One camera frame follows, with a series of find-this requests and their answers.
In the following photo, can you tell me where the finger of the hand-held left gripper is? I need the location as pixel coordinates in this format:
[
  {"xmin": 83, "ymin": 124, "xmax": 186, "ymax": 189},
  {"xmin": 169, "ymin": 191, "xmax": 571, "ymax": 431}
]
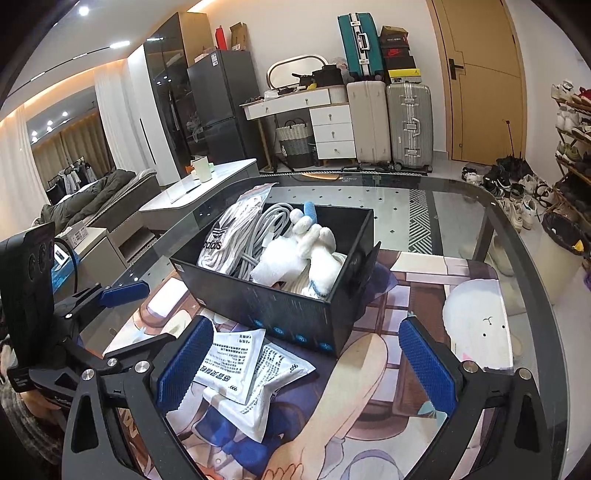
[
  {"xmin": 55, "ymin": 281, "xmax": 151, "ymax": 340},
  {"xmin": 59, "ymin": 332, "xmax": 181, "ymax": 389}
]

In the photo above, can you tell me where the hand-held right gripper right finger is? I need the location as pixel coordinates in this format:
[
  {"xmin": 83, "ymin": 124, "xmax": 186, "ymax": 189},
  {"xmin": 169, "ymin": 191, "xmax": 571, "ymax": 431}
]
[{"xmin": 398, "ymin": 315, "xmax": 558, "ymax": 480}]

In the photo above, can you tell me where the bed with dark blanket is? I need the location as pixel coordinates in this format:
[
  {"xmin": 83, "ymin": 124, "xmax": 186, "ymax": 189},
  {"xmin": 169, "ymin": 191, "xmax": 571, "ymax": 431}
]
[{"xmin": 39, "ymin": 168, "xmax": 162, "ymax": 227}]

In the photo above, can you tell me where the white printed sachet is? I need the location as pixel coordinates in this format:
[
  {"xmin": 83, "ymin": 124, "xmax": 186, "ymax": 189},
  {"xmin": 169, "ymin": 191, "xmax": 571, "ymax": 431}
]
[
  {"xmin": 191, "ymin": 328, "xmax": 266, "ymax": 393},
  {"xmin": 203, "ymin": 342, "xmax": 317, "ymax": 441}
]

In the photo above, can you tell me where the silver suitcase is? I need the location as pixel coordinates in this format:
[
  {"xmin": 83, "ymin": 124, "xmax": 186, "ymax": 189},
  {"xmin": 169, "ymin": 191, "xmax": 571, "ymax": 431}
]
[{"xmin": 385, "ymin": 83, "xmax": 433, "ymax": 171}]

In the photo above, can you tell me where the printed table mat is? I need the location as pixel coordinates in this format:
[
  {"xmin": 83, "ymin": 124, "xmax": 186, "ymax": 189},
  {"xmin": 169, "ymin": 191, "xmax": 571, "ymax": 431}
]
[{"xmin": 124, "ymin": 251, "xmax": 513, "ymax": 480}]

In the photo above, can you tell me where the black cooking pot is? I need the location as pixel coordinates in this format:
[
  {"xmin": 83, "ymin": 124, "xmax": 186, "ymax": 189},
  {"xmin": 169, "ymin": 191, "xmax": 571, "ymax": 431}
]
[{"xmin": 311, "ymin": 65, "xmax": 346, "ymax": 88}]

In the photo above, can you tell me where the wooden door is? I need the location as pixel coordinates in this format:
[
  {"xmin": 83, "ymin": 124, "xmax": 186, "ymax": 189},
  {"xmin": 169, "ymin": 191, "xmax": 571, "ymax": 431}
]
[{"xmin": 429, "ymin": 0, "xmax": 527, "ymax": 164}]

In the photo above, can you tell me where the black umbrella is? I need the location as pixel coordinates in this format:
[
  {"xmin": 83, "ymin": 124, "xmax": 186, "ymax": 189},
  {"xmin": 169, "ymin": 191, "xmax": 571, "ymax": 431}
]
[{"xmin": 496, "ymin": 120, "xmax": 527, "ymax": 174}]

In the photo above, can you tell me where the white side cabinet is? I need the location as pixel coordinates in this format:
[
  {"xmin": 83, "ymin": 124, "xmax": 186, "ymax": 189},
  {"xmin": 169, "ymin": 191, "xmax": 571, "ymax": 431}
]
[{"xmin": 51, "ymin": 226, "xmax": 130, "ymax": 296}]

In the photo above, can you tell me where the grey cable bundle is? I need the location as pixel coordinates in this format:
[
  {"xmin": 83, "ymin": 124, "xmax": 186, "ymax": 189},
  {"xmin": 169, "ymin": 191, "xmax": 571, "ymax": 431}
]
[{"xmin": 231, "ymin": 205, "xmax": 301, "ymax": 280}]

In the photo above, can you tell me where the oval mirror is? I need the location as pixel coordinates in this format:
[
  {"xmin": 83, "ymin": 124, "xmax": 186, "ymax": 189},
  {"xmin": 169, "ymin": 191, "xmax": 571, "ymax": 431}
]
[{"xmin": 268, "ymin": 54, "xmax": 329, "ymax": 93}]

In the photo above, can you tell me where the dark grey fridge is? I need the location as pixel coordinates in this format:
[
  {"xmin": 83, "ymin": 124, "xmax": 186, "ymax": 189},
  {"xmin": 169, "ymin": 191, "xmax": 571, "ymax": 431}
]
[{"xmin": 187, "ymin": 50, "xmax": 269, "ymax": 169}]

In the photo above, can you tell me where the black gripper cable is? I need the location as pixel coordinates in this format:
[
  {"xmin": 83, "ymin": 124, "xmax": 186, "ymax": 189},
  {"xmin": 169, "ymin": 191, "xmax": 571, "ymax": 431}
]
[{"xmin": 54, "ymin": 237, "xmax": 80, "ymax": 294}]

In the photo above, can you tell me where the stack of shoe boxes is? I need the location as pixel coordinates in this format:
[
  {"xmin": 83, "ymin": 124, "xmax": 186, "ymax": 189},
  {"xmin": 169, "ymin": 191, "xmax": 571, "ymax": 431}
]
[{"xmin": 379, "ymin": 25, "xmax": 416, "ymax": 85}]

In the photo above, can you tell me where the cardboard box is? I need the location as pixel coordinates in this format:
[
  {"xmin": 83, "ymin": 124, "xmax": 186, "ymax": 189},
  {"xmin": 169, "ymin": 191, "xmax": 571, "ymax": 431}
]
[{"xmin": 229, "ymin": 22, "xmax": 252, "ymax": 52}]

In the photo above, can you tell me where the white dressing table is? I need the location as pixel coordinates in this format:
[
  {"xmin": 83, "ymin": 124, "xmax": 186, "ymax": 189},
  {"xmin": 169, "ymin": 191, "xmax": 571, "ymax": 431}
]
[{"xmin": 240, "ymin": 87, "xmax": 357, "ymax": 169}]

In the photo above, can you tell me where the trash bin with black bag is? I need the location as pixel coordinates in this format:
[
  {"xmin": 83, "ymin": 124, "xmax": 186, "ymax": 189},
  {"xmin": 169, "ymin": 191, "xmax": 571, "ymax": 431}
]
[{"xmin": 531, "ymin": 210, "xmax": 589, "ymax": 303}]

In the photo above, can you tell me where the woven laundry basket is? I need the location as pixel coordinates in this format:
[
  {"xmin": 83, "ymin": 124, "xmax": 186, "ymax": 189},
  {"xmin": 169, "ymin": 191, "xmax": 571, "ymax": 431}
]
[{"xmin": 276, "ymin": 119, "xmax": 315, "ymax": 169}]

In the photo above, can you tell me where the dark glass cabinet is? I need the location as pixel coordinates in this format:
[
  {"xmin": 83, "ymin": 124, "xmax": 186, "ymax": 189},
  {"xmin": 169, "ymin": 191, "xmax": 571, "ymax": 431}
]
[{"xmin": 144, "ymin": 13, "xmax": 195, "ymax": 171}]

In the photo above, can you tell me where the white curtain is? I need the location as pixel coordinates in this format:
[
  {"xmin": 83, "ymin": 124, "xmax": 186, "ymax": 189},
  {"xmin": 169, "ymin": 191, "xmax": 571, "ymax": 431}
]
[{"xmin": 93, "ymin": 69, "xmax": 139, "ymax": 174}]

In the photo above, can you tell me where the pile of shoes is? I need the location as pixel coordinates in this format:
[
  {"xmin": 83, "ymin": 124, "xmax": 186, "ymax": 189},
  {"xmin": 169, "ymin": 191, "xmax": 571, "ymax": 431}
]
[{"xmin": 462, "ymin": 157, "xmax": 555, "ymax": 232}]

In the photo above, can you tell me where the white plush toy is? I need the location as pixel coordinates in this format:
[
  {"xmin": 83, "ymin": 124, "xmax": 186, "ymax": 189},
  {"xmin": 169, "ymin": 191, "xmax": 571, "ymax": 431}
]
[{"xmin": 295, "ymin": 215, "xmax": 349, "ymax": 298}]

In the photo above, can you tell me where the black storage box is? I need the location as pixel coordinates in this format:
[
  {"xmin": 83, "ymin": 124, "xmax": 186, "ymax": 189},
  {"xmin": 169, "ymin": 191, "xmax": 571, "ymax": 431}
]
[{"xmin": 168, "ymin": 203, "xmax": 382, "ymax": 358}]

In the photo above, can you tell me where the beige suitcase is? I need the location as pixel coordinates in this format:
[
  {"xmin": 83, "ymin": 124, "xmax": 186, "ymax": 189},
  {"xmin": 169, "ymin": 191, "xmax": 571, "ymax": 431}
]
[{"xmin": 346, "ymin": 80, "xmax": 391, "ymax": 164}]

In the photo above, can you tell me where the pale green cup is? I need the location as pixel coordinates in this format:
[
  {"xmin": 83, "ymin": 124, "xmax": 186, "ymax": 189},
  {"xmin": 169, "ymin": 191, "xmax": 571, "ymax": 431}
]
[{"xmin": 191, "ymin": 156, "xmax": 213, "ymax": 184}]

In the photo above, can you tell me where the clothes rack with garments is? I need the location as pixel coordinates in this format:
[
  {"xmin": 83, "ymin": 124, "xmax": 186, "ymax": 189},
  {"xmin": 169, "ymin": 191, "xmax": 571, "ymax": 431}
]
[{"xmin": 46, "ymin": 157, "xmax": 100, "ymax": 206}]

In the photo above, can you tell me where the black and white patterned rug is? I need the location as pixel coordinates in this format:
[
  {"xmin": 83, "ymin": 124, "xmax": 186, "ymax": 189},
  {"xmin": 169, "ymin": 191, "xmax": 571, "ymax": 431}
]
[{"xmin": 259, "ymin": 168, "xmax": 435, "ymax": 252}]

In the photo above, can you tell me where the person's left forearm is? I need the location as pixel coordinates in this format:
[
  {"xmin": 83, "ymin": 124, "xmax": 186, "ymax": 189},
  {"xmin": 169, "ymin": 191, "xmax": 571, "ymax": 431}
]
[{"xmin": 0, "ymin": 383, "xmax": 61, "ymax": 462}]

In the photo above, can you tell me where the wooden shoe rack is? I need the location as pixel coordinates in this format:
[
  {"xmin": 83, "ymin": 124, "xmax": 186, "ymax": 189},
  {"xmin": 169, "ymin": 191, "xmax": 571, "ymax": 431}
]
[{"xmin": 549, "ymin": 80, "xmax": 591, "ymax": 217}]

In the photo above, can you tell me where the teal suitcase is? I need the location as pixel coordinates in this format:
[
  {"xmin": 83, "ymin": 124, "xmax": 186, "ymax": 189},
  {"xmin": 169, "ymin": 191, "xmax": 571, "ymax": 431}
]
[{"xmin": 337, "ymin": 13, "xmax": 384, "ymax": 81}]

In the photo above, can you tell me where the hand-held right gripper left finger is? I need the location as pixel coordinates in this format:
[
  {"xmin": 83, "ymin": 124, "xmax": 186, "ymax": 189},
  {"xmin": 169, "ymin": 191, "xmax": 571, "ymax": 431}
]
[{"xmin": 60, "ymin": 315, "xmax": 215, "ymax": 480}]

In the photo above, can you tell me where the white low table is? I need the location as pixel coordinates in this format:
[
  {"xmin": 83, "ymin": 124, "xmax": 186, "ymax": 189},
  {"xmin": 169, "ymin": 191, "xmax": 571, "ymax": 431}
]
[{"xmin": 139, "ymin": 158, "xmax": 260, "ymax": 232}]

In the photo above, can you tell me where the logo printed plastic bag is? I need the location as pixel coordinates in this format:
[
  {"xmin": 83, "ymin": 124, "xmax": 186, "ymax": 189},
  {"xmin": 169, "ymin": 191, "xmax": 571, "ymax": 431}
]
[{"xmin": 198, "ymin": 205, "xmax": 262, "ymax": 278}]

